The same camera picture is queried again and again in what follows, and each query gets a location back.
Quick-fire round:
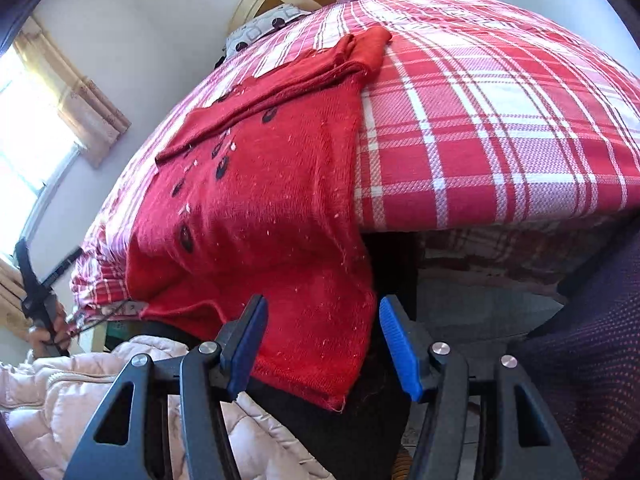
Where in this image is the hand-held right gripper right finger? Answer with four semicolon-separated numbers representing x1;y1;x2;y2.
378;295;583;480

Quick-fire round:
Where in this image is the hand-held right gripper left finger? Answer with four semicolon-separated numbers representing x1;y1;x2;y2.
62;294;271;480

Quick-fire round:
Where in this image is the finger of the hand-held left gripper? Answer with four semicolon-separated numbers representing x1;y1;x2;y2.
37;246;85;291
14;239;51;311

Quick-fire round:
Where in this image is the red knit sweater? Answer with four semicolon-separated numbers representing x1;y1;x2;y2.
125;26;393;413

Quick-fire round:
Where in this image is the person's left hand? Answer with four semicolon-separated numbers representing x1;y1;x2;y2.
26;305;77;361

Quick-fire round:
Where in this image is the beige curtain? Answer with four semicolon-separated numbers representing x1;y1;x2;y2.
12;16;132;168
0;257;37;348

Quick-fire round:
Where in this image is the pink puffer jacket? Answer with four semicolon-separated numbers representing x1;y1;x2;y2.
0;335;331;480

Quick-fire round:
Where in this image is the window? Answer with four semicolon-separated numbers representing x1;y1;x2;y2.
0;42;81;261

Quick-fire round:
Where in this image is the person's dark dotted trouser leg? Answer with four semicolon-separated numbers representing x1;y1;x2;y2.
505;245;640;480

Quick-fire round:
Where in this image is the red white plaid bed sheet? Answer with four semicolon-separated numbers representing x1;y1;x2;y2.
70;0;640;321

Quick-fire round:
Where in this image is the grey patterned pillow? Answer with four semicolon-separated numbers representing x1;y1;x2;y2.
220;4;313;63

